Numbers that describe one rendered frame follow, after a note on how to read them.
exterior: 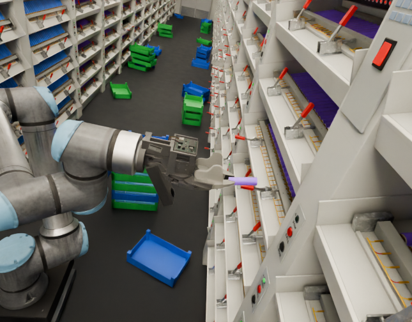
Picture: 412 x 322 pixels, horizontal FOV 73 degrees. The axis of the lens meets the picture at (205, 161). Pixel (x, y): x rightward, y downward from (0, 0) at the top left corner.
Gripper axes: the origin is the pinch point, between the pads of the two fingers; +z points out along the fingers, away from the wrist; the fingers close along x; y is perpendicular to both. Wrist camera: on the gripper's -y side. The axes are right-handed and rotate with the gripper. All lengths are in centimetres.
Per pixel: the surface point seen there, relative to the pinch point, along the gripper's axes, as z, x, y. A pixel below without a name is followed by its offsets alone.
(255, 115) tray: 14, 51, -5
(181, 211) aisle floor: -1, 92, -104
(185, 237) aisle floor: 4, 69, -103
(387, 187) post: 17.2, -18.6, 18.7
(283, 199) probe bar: 16.4, 4.2, -5.4
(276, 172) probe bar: 16.5, 15.6, -5.4
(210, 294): 16, 23, -85
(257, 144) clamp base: 13.9, 34.4, -7.8
